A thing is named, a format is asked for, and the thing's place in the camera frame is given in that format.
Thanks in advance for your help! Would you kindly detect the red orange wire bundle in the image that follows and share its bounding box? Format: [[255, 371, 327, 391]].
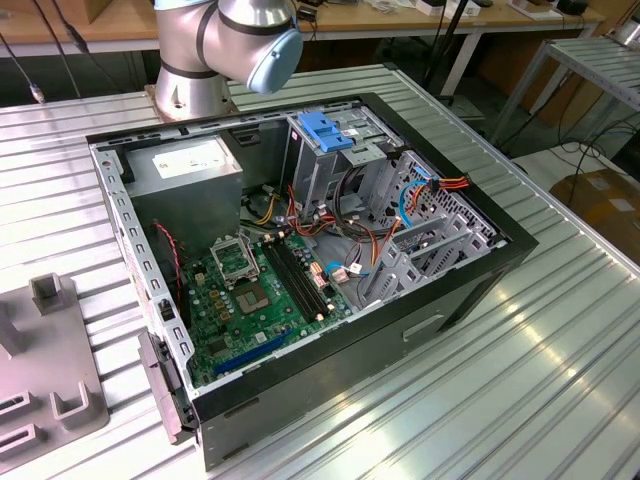
[[287, 183, 354, 240]]

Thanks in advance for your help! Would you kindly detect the black RAM slot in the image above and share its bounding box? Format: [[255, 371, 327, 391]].
[[261, 242, 316, 324], [268, 241, 322, 322], [281, 237, 334, 315], [275, 239, 328, 318]]

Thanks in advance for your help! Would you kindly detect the grey parts rack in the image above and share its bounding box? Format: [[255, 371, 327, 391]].
[[0, 272, 110, 469]]

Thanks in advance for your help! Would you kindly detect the metal disk bay cage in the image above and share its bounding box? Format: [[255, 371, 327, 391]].
[[358, 149, 507, 307]]

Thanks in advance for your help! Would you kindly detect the silver metal cylinder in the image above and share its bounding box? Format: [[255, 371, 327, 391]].
[[612, 17, 640, 46]]

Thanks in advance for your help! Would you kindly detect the grey card retention latch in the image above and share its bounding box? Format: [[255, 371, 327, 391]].
[[137, 331, 201, 446]]

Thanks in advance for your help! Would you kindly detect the red black fan wire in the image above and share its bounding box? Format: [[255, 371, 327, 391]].
[[152, 220, 186, 304]]

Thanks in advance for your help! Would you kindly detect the orange red power wire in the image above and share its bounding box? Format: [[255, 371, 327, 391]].
[[371, 171, 472, 274]]

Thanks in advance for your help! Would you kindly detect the metal optical drive cage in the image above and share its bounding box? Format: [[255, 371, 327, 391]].
[[280, 103, 404, 224]]

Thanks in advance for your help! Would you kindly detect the grey power supply unit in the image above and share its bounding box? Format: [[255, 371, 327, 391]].
[[121, 133, 246, 257]]

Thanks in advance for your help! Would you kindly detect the black cable bundle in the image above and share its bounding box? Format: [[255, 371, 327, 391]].
[[333, 162, 384, 239]]

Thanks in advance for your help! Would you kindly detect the metal socket cover frame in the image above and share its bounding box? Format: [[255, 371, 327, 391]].
[[208, 233, 260, 290]]

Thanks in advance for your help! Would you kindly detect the long wooden desk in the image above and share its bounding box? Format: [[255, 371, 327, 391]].
[[0, 0, 607, 96]]

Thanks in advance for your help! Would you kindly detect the square brown base plate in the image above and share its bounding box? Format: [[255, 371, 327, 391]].
[[144, 83, 239, 125]]

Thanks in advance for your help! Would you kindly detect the blue plastic drive latch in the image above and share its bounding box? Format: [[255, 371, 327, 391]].
[[296, 111, 355, 154]]

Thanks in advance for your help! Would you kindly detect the green motherboard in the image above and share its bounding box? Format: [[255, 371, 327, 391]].
[[178, 230, 362, 390]]

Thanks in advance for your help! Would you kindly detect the black case fan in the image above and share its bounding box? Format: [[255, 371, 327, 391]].
[[148, 218, 192, 329]]

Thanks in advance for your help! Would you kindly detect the metal slat table white frame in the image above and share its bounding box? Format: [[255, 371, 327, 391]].
[[492, 37, 640, 146]]

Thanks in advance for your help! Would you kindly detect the blue data wire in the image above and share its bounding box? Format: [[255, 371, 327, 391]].
[[323, 167, 439, 282]]

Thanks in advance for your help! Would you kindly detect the CPU socket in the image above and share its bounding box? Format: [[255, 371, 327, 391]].
[[231, 282, 274, 319]]

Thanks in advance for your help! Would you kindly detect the long blue expansion slot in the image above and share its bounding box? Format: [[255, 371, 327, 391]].
[[213, 327, 295, 377]]

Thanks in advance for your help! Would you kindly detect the black cable silver connector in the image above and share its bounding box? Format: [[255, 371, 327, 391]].
[[0, 32, 47, 105]]

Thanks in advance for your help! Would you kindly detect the plain black cable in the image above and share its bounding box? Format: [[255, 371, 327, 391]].
[[32, 0, 109, 99]]

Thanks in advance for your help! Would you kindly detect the brown cardboard box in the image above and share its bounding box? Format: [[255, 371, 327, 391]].
[[537, 74, 619, 132], [549, 167, 640, 261], [82, 0, 157, 25]]

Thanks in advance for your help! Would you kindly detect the yellow black wire bundle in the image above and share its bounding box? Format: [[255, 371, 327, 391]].
[[242, 189, 284, 227]]

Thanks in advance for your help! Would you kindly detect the black open PC case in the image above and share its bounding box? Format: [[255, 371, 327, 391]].
[[84, 91, 540, 474]]

